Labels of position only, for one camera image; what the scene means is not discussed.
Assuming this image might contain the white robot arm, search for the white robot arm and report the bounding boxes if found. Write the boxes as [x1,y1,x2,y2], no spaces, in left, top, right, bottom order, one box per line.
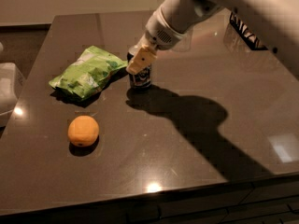
[127,0,299,76]

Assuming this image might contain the black wire napkin basket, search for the black wire napkin basket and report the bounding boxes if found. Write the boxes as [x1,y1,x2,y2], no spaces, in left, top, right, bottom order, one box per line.
[229,13,267,50]

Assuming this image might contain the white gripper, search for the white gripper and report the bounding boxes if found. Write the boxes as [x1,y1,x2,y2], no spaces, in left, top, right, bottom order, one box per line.
[126,7,193,75]

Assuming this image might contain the green rice chip bag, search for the green rice chip bag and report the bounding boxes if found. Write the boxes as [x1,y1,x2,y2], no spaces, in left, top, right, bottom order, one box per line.
[49,46,127,101]

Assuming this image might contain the white appliance at left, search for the white appliance at left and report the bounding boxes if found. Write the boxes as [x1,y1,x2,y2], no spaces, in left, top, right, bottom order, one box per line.
[0,63,26,127]

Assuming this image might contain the orange fruit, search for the orange fruit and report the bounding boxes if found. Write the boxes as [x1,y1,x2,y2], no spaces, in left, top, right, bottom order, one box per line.
[67,116,99,147]

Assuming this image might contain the blue pepsi can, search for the blue pepsi can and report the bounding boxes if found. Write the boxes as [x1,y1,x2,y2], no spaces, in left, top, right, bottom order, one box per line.
[127,46,151,91]

